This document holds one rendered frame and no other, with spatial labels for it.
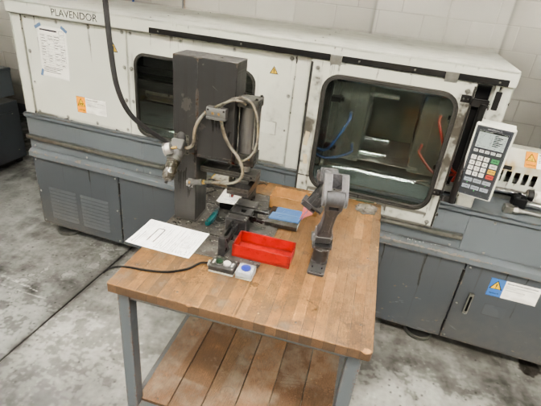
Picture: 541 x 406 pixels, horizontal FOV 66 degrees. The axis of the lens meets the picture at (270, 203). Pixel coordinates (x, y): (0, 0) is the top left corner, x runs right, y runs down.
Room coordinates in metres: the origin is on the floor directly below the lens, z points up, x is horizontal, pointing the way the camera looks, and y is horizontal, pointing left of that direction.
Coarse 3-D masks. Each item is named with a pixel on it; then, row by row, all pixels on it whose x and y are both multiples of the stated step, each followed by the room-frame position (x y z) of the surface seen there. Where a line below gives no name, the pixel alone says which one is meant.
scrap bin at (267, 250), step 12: (240, 240) 1.56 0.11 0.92; (252, 240) 1.56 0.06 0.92; (264, 240) 1.55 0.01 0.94; (276, 240) 1.54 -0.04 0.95; (240, 252) 1.45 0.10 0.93; (252, 252) 1.44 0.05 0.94; (264, 252) 1.43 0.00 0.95; (276, 252) 1.51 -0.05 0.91; (288, 252) 1.52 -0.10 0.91; (276, 264) 1.42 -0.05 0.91; (288, 264) 1.41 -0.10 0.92
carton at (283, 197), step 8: (272, 192) 1.97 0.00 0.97; (280, 192) 2.03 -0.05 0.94; (288, 192) 2.03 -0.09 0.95; (296, 192) 2.02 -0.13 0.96; (304, 192) 2.01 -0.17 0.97; (272, 200) 1.93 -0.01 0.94; (280, 200) 1.92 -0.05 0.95; (288, 200) 1.91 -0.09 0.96; (296, 200) 2.02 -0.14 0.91; (288, 208) 1.91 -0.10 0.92; (296, 208) 1.90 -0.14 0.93; (312, 216) 1.88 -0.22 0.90
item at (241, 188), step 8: (208, 160) 1.79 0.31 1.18; (200, 168) 1.73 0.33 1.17; (208, 168) 1.72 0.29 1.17; (216, 168) 1.71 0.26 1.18; (224, 168) 1.75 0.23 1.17; (232, 168) 1.76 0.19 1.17; (240, 168) 1.74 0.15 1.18; (248, 168) 1.71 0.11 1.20; (232, 176) 1.69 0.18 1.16; (248, 176) 1.68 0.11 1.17; (256, 176) 1.68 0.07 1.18; (232, 184) 1.65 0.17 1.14; (240, 184) 1.66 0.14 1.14; (248, 184) 1.67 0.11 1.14; (256, 184) 1.73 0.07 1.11; (232, 192) 1.63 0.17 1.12; (240, 192) 1.62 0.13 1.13; (248, 192) 1.61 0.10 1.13
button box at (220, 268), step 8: (216, 256) 1.40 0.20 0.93; (208, 264) 1.36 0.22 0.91; (216, 264) 1.35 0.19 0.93; (232, 264) 1.36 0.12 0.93; (104, 272) 1.32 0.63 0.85; (160, 272) 1.29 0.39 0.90; (168, 272) 1.30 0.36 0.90; (216, 272) 1.33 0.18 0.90; (224, 272) 1.33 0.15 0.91; (232, 272) 1.32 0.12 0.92
